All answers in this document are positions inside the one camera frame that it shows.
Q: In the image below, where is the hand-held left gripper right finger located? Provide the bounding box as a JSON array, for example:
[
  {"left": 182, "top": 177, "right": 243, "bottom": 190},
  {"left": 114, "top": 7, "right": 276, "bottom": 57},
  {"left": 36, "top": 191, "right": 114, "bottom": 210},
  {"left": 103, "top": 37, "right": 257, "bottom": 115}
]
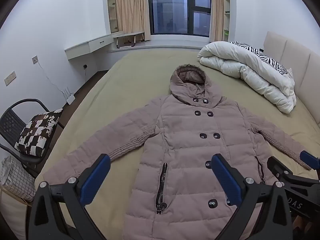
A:
[{"left": 211, "top": 153, "right": 293, "bottom": 240}]

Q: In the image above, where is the beige padded headboard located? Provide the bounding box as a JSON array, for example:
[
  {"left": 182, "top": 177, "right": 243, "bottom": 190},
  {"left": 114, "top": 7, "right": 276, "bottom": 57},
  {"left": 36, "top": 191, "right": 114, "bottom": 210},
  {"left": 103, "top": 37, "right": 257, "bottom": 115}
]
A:
[{"left": 262, "top": 31, "right": 320, "bottom": 125}]

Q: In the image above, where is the zebra striped pillow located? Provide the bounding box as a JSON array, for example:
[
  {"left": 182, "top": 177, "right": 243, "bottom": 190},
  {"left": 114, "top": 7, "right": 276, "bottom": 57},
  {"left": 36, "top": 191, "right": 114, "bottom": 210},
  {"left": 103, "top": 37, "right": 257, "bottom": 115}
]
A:
[{"left": 229, "top": 41, "right": 293, "bottom": 76}]

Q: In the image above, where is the bed with beige sheet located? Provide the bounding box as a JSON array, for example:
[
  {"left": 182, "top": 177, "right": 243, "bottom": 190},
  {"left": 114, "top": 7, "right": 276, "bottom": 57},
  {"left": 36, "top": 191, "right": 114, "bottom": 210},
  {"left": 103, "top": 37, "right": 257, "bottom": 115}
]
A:
[{"left": 0, "top": 48, "right": 320, "bottom": 240}]

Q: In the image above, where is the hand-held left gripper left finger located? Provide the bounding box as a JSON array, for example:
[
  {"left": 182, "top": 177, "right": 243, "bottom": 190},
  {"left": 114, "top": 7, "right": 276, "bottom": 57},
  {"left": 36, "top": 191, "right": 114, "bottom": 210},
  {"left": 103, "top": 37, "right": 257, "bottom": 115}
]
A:
[{"left": 26, "top": 154, "right": 111, "bottom": 240}]

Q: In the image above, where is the black metal chair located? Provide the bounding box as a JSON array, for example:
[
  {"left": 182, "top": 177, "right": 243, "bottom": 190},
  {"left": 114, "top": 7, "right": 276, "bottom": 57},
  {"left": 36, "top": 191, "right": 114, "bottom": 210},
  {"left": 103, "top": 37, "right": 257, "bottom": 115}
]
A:
[{"left": 0, "top": 98, "right": 65, "bottom": 178}]

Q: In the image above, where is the white cable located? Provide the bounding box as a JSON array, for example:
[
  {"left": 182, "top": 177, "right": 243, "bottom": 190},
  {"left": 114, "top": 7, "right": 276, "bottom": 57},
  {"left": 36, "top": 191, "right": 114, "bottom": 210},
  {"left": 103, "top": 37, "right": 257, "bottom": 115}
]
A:
[{"left": 36, "top": 59, "right": 66, "bottom": 98}]

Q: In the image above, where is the white router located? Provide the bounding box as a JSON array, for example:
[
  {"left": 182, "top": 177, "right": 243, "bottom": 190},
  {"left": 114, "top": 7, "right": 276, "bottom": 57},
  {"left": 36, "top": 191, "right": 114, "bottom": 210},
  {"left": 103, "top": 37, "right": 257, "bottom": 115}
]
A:
[{"left": 62, "top": 87, "right": 76, "bottom": 105}]

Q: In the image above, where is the white wall desk with drawer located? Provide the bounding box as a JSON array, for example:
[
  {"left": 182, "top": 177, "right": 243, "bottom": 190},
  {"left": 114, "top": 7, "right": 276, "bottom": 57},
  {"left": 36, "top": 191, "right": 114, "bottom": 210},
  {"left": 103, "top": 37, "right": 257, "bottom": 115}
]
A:
[{"left": 64, "top": 31, "right": 124, "bottom": 60}]

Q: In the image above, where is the brown white checkered cushion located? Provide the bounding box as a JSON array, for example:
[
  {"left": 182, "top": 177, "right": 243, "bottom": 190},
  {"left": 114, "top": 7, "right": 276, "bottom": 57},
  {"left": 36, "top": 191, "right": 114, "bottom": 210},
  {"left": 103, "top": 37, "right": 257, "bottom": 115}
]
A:
[{"left": 14, "top": 108, "right": 63, "bottom": 157}]

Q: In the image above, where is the white grid pattern basket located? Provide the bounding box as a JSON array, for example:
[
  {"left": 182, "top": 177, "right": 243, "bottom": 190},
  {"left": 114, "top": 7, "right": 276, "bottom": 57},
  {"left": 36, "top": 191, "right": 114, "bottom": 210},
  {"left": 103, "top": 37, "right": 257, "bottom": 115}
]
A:
[{"left": 0, "top": 156, "right": 37, "bottom": 203}]

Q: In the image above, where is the white wall shelf unit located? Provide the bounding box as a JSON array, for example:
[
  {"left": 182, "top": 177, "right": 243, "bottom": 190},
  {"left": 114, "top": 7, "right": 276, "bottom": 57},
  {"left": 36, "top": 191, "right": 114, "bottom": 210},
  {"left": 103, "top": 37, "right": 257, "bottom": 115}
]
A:
[
  {"left": 223, "top": 0, "right": 230, "bottom": 42},
  {"left": 107, "top": 0, "right": 119, "bottom": 34}
]

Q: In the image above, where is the dark framed window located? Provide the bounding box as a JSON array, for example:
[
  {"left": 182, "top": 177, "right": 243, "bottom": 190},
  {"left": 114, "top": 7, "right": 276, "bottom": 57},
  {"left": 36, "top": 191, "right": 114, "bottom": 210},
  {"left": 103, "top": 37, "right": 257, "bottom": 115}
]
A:
[{"left": 147, "top": 0, "right": 213, "bottom": 37}]

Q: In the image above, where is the mauve hooded puffer coat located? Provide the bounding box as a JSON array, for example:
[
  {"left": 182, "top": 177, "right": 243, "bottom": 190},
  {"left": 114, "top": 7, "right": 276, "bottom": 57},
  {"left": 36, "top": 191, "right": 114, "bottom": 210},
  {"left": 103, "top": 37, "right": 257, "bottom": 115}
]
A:
[{"left": 42, "top": 64, "right": 312, "bottom": 240}]

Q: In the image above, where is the white rolled duvet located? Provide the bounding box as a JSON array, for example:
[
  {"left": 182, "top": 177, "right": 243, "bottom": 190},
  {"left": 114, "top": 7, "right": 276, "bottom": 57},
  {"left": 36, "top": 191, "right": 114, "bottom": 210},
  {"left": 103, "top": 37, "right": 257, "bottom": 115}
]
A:
[{"left": 197, "top": 41, "right": 297, "bottom": 114}]

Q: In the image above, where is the beige curtain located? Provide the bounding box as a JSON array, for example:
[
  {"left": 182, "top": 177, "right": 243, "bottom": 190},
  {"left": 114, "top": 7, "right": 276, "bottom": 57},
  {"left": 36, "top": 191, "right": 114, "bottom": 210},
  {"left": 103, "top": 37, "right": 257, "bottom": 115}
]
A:
[
  {"left": 114, "top": 0, "right": 151, "bottom": 42},
  {"left": 209, "top": 0, "right": 225, "bottom": 42}
]

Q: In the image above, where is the small folding table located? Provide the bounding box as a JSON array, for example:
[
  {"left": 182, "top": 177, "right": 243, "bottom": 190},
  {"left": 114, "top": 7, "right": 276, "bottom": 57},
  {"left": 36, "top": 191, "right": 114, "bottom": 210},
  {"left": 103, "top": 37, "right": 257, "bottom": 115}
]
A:
[{"left": 113, "top": 31, "right": 145, "bottom": 49}]

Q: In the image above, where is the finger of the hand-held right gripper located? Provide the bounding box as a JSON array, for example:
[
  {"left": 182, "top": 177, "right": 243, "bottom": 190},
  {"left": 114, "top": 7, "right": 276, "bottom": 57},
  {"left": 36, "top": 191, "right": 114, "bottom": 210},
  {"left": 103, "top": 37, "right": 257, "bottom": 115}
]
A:
[
  {"left": 299, "top": 150, "right": 320, "bottom": 171},
  {"left": 267, "top": 156, "right": 320, "bottom": 189}
]

